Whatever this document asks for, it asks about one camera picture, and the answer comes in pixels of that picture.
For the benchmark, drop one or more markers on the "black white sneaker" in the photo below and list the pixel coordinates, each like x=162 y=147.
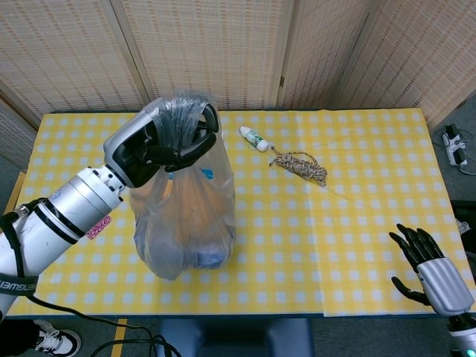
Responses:
x=59 y=340

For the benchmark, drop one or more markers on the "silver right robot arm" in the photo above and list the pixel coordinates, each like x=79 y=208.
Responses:
x=463 y=334

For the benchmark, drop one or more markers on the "blue rectangular box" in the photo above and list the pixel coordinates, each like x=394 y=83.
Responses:
x=208 y=173

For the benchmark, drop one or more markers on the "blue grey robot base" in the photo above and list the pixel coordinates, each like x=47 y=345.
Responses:
x=290 y=338

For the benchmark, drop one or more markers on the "blue white tissue pack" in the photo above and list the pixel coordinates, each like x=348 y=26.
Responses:
x=210 y=258

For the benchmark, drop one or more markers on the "woven bamboo folding screen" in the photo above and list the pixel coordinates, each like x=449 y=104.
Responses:
x=223 y=48

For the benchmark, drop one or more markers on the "yellow white checkered tablecloth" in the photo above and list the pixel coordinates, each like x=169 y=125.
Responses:
x=334 y=241

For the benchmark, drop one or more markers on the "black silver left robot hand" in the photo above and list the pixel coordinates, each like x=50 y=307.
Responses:
x=130 y=148

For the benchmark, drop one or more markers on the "translucent plastic bag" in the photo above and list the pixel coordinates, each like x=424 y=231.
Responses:
x=156 y=230

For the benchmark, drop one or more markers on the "small white green bottle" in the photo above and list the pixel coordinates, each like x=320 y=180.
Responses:
x=254 y=138

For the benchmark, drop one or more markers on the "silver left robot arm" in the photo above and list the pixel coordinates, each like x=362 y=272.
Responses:
x=56 y=223

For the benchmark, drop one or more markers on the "pink patterned card packet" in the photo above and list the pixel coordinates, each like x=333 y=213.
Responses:
x=99 y=226

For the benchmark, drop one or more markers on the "grey white shoe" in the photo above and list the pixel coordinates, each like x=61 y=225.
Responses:
x=465 y=227

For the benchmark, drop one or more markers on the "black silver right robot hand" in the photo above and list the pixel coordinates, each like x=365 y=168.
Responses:
x=444 y=286

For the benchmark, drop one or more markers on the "white power strip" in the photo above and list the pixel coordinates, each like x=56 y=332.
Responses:
x=454 y=147

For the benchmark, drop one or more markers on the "orange plush toy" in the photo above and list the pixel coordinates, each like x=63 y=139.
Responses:
x=197 y=212

